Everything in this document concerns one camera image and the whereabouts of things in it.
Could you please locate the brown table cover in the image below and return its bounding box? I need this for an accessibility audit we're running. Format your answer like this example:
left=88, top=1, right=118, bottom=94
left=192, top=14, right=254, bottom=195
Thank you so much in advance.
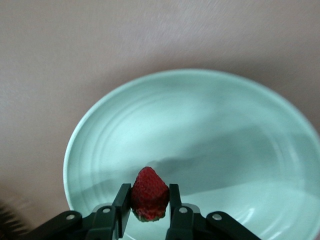
left=0, top=0, right=320, bottom=240

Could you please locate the brown wicker basket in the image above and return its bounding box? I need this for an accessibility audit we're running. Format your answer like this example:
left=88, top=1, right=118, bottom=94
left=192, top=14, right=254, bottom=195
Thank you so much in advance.
left=0, top=196, right=28, bottom=230

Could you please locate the pale green round plate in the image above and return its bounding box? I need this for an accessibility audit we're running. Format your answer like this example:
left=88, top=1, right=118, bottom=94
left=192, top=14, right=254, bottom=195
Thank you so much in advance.
left=63, top=69, right=320, bottom=240

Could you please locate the red strawberry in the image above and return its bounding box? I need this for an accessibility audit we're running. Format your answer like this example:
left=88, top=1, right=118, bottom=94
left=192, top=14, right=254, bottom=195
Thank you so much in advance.
left=130, top=166, right=171, bottom=223

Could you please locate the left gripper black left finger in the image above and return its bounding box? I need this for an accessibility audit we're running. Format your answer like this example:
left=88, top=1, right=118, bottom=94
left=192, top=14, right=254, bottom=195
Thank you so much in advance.
left=34, top=183, right=132, bottom=240

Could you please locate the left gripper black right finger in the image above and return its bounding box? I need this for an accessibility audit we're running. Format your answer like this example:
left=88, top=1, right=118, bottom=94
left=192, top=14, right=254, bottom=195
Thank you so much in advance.
left=166, top=183, right=262, bottom=240

